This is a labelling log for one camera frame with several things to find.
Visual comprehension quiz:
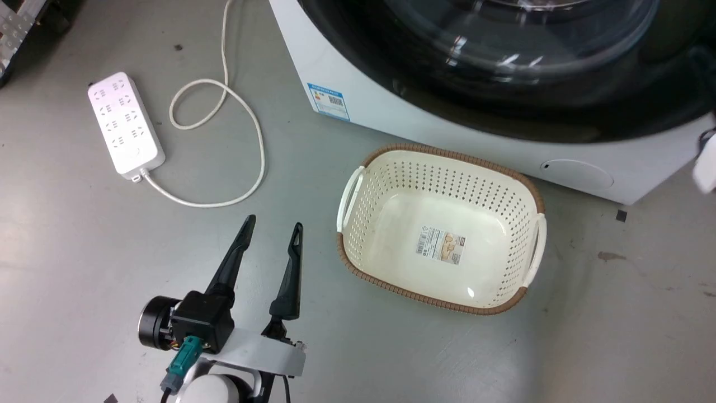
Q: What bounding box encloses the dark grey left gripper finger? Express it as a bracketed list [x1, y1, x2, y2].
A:
[269, 222, 304, 321]
[205, 215, 257, 298]

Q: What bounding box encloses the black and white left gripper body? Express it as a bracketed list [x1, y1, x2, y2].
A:
[138, 290, 308, 379]

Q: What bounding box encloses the white washing machine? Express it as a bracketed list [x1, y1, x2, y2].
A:
[268, 0, 716, 205]

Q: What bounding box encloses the black glass washing machine door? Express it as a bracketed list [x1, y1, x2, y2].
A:
[296, 0, 716, 144]

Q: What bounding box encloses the printed product label sticker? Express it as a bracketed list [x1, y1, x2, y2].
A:
[415, 225, 466, 266]

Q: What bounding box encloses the cream perforated plastic laundry basket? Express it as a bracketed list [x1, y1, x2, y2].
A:
[336, 143, 547, 316]

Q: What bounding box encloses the white power strip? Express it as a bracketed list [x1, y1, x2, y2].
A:
[87, 71, 167, 182]

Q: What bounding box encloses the blue and white energy label sticker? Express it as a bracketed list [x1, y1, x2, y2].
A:
[307, 82, 351, 122]

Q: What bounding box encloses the black cable with green connector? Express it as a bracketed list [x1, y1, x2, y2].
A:
[161, 335, 204, 403]

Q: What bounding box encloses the white power strip cord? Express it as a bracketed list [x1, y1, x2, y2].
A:
[141, 0, 266, 209]

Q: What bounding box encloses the grey metal equipment frame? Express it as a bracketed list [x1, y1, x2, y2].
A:
[0, 0, 48, 87]

